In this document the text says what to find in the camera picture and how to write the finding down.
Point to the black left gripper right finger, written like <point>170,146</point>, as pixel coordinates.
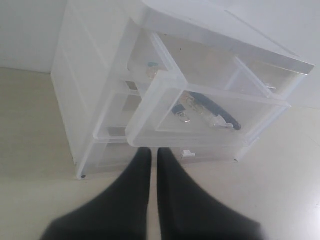
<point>187,212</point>

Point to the keychain with black strap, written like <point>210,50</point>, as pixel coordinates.
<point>187,107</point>

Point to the translucent plastic drawer cabinet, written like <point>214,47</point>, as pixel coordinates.
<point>95,43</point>

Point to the wide middle drawer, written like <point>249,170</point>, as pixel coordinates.
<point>131,106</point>

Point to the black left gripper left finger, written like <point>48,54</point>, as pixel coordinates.
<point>118,213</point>

